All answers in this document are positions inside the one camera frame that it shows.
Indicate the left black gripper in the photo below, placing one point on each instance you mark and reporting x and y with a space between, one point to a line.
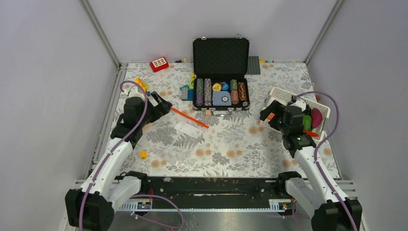
162 107

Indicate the black poker chip case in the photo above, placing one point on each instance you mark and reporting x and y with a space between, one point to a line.
219 67

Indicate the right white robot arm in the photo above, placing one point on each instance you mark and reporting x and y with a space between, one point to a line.
327 205

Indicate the small yellow toy piece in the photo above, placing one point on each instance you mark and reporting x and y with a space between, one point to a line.
143 154

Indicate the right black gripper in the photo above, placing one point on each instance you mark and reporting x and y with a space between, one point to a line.
276 108

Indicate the black mounting base plate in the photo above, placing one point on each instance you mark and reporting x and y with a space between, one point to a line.
198 193

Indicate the yellow toy block cart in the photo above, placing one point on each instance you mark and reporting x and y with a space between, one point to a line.
144 85

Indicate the clear zip top bag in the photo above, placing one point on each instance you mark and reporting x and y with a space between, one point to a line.
188 129

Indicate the grey lego baseplate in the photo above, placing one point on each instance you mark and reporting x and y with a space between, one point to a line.
253 66

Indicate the red chili pepper toy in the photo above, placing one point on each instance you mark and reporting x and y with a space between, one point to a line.
310 133

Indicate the white plastic basket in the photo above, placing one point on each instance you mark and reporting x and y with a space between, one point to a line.
285 97

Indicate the purple sweet potato toy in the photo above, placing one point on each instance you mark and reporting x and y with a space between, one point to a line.
317 117

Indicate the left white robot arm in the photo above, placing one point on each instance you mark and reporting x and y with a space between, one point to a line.
93 205

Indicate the red white toy block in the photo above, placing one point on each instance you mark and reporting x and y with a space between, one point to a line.
159 64

